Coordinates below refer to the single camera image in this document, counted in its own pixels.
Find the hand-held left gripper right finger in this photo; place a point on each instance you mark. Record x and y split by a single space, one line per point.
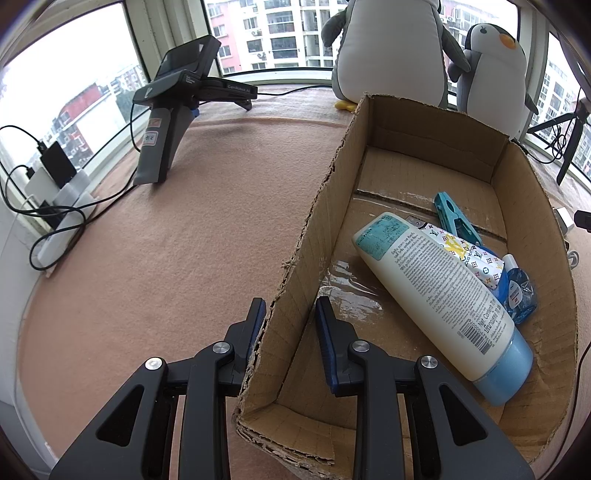
323 332

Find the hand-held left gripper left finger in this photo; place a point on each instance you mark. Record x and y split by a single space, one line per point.
258 323

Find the white lotion tube blue cap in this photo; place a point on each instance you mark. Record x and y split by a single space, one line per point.
438 300

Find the patterned lighter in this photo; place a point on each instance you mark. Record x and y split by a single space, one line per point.
471 258

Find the teal clothespin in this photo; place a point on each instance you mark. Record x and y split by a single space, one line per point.
455 217

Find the small clear blue bottle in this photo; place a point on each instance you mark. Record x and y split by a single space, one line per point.
519 290

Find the brown cardboard box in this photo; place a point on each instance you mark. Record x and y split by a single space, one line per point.
545 240

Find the white wall charger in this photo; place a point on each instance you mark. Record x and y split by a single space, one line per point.
564 220

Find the black device on grey stand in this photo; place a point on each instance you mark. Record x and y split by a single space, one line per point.
161 138

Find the white power strip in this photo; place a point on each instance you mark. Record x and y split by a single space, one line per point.
78 198

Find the black power adapter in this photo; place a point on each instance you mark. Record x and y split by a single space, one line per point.
57 164

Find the white power adapter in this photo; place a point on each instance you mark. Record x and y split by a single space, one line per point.
38 187

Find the large penguin plush toy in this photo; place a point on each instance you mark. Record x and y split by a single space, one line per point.
392 55

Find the small penguin plush toy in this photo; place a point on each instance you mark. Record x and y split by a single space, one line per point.
494 83

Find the black tripod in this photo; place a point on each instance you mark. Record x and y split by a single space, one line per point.
570 147

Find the white window frame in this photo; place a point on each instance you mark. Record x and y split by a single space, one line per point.
175 18

